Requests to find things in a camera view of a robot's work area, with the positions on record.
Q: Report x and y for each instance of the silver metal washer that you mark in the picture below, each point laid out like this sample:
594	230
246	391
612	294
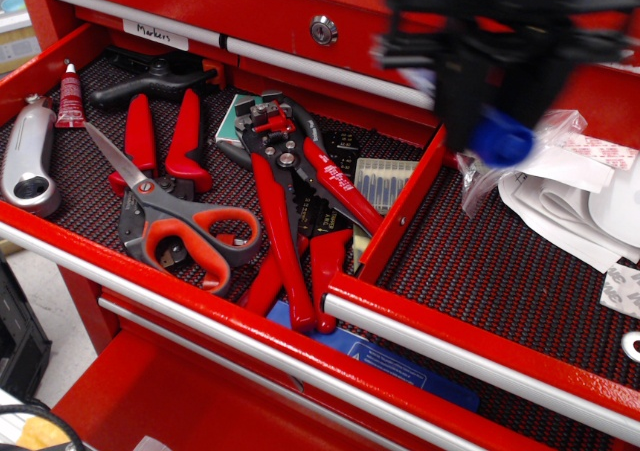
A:
630	345

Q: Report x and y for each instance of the green and white small box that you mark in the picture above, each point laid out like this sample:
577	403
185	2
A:
226	131

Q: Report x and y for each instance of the red right open drawer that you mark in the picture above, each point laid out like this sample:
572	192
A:
480	291

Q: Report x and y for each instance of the yellow sponge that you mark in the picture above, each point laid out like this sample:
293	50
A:
38	433

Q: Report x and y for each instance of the white Markers label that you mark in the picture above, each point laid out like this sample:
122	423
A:
155	34

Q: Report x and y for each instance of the white folded papers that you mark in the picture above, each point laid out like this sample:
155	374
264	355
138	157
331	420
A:
581	196

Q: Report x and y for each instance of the silver utility knife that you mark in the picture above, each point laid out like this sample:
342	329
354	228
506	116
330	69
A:
25	179

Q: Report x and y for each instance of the clear plastic bag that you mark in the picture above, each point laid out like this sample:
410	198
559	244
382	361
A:
479	178

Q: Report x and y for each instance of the clear case of small bits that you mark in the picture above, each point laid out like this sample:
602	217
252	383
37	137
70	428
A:
381	181

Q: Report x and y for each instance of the blue and white marker pen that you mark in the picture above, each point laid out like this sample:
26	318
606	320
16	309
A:
500	138

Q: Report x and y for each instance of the red handled pliers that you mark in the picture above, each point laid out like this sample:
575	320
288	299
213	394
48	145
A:
185	176

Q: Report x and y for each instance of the silver drawer lock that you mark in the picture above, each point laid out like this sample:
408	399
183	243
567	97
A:
323	30

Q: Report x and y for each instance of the white 3M adhesive strip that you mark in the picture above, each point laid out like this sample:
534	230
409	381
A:
620	290

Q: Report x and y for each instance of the black and orange clamp tool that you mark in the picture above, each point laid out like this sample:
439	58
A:
165	76

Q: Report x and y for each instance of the blue plastic package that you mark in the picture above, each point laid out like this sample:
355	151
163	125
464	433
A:
391	363

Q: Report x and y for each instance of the red tool chest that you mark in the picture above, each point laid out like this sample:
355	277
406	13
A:
274	32

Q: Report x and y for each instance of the red and grey scissors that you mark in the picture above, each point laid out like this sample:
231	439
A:
166	215

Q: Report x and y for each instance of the red left open drawer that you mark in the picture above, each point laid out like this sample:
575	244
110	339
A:
272	246

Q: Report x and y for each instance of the red threadlocker tube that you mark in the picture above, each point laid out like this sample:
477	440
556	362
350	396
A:
71	108

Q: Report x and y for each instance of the red open drawer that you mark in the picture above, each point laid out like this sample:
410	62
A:
480	291
272	246

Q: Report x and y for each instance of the black box on floor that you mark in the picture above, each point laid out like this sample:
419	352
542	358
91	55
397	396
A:
25	348

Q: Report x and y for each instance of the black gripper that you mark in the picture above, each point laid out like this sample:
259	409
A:
508	32

